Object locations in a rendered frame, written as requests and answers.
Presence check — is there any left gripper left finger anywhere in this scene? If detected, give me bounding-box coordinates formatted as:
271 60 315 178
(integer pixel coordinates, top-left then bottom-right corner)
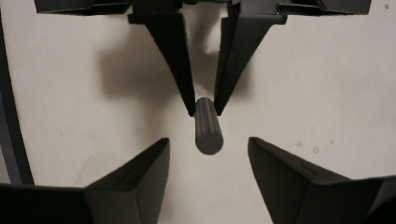
0 138 170 224

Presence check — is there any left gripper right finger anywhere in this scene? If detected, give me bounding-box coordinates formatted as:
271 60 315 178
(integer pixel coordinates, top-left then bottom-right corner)
247 136 396 224

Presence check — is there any grey metal peg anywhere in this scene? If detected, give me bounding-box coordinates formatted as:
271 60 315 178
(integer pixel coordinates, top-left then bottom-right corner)
194 97 224 155

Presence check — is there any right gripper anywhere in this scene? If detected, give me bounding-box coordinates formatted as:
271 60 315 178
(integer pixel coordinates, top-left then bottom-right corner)
34 0 372 117

